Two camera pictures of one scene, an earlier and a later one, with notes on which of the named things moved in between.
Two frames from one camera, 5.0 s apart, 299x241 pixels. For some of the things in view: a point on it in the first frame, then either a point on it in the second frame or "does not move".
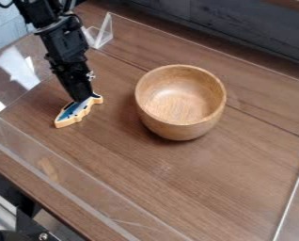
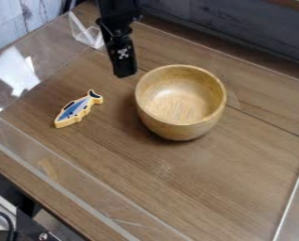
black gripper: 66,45 -> 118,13
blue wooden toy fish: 75,110 does not move
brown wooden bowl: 180,99 does not move
